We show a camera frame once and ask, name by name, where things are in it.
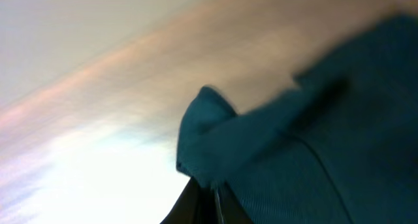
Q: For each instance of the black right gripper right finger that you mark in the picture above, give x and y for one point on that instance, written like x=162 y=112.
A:
x=229 y=210

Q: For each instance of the black polo shirt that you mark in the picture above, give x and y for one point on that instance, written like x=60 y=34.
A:
x=341 y=147

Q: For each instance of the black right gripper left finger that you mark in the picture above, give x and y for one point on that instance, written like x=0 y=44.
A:
x=195 y=205

